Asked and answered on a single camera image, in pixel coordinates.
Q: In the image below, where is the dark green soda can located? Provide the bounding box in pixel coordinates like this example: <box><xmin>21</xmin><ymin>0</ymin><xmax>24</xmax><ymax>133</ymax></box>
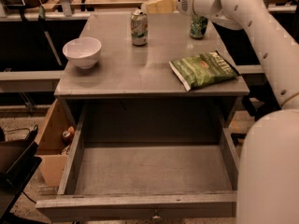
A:
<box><xmin>190</xmin><ymin>16</ymin><xmax>208</xmax><ymax>39</ymax></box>

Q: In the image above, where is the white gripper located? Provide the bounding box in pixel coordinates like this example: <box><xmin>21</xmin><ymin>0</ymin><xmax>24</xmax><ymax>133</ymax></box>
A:
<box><xmin>141</xmin><ymin>0</ymin><xmax>221</xmax><ymax>17</ymax></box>

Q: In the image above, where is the black equipment at left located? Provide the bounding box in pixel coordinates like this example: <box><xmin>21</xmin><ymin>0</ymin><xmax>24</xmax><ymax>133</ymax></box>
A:
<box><xmin>0</xmin><ymin>125</ymin><xmax>41</xmax><ymax>224</ymax></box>

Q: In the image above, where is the white ceramic bowl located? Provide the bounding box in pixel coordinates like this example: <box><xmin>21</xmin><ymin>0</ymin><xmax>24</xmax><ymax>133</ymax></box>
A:
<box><xmin>63</xmin><ymin>37</ymin><xmax>102</xmax><ymax>69</ymax></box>

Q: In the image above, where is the green chip bag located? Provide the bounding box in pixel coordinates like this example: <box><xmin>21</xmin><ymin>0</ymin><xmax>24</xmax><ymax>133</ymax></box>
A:
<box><xmin>169</xmin><ymin>51</ymin><xmax>239</xmax><ymax>91</ymax></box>

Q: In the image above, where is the grey open top drawer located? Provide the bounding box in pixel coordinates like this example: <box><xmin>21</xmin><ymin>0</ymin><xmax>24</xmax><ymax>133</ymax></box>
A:
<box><xmin>36</xmin><ymin>100</ymin><xmax>239</xmax><ymax>222</ymax></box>

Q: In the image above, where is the can in cardboard box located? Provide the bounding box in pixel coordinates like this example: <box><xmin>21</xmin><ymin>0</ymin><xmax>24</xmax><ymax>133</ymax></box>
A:
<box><xmin>62</xmin><ymin>131</ymin><xmax>72</xmax><ymax>142</ymax></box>

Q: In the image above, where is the grey cabinet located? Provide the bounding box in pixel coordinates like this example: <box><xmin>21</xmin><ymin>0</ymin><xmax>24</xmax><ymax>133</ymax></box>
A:
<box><xmin>54</xmin><ymin>11</ymin><xmax>250</xmax><ymax>129</ymax></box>

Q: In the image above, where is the white green 7up can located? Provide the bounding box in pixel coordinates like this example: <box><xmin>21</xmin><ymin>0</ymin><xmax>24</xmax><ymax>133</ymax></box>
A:
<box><xmin>130</xmin><ymin>8</ymin><xmax>148</xmax><ymax>46</ymax></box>

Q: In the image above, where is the cardboard box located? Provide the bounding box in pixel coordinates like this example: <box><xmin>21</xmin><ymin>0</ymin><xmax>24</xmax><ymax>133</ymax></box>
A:
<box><xmin>36</xmin><ymin>100</ymin><xmax>75</xmax><ymax>187</ymax></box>

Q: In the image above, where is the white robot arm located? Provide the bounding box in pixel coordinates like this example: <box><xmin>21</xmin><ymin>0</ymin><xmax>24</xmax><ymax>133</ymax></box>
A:
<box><xmin>177</xmin><ymin>0</ymin><xmax>299</xmax><ymax>224</ymax></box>

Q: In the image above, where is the black office chair base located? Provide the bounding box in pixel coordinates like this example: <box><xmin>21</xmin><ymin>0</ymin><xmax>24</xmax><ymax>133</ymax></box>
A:
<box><xmin>241</xmin><ymin>81</ymin><xmax>280</xmax><ymax>121</ymax></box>

